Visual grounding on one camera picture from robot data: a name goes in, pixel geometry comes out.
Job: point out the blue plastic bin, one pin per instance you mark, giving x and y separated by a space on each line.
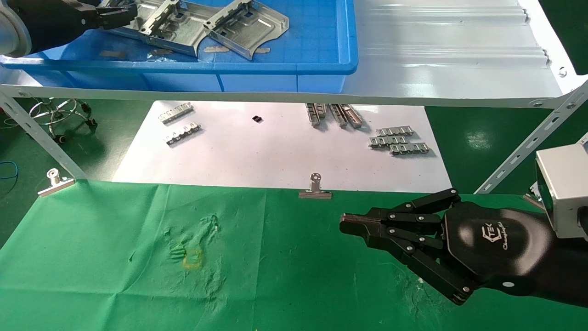
275 78

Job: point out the silver metal rail part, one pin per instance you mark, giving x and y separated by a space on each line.
339 116
353 117
312 116
322 110

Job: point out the chrome stool base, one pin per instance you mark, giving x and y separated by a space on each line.
59 112

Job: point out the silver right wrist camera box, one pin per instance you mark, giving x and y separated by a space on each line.
567 188

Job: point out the small silver metal strip part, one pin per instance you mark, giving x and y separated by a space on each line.
395 132
409 149
176 113
387 142
183 134

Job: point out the white paper sheet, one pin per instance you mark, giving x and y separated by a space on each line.
257 156

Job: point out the white metal shelf board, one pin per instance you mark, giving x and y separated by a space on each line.
450 69

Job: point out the green table cloth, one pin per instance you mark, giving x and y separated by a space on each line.
183 276

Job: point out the perforated white shelf strut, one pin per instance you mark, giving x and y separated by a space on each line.
533 138
41 135

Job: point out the silver sheet metal bracket part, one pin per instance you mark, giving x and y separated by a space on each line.
250 27
138 23
179 30

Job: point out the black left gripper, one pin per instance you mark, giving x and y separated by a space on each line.
55 20

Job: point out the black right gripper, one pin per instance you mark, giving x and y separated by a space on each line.
496 248

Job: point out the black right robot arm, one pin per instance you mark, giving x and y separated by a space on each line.
572 271

